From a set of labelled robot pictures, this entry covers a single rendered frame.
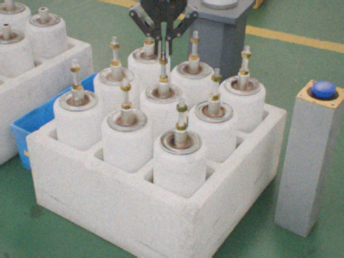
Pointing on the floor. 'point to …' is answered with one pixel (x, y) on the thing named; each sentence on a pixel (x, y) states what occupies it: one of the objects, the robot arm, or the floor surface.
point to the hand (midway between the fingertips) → (163, 47)
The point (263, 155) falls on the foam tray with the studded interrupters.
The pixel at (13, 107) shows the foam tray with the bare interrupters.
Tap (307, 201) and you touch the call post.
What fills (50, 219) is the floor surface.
